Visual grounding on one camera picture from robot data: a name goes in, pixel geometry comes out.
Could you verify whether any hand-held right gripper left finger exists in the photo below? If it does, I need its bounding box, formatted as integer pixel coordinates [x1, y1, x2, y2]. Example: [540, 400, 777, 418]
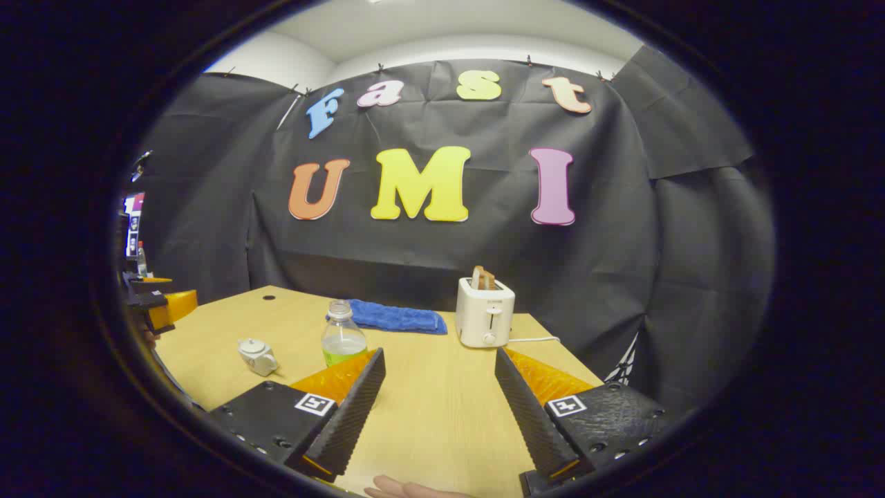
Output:
[209, 347, 386, 483]

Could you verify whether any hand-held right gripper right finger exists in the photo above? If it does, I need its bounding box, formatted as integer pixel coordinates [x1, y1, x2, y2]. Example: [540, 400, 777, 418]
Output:
[494, 346, 668, 497]

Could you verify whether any green label water bottle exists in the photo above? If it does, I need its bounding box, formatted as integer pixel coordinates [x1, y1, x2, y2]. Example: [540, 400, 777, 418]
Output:
[321, 299, 369, 367]

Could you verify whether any white floral teacup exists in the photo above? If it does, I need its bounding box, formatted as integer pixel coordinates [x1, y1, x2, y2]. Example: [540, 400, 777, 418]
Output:
[237, 338, 279, 378]

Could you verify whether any computer monitor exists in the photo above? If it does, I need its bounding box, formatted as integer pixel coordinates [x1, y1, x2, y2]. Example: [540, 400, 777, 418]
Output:
[123, 192, 146, 258]

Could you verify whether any blue towel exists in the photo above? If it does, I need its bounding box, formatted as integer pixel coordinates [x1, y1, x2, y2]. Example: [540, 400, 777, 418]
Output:
[326, 299, 448, 336]

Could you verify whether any white toaster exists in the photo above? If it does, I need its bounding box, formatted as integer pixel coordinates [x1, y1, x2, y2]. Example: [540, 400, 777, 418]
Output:
[455, 277, 516, 349]

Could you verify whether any black backdrop cloth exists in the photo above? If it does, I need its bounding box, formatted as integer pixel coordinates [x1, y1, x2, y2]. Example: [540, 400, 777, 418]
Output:
[131, 45, 775, 416]

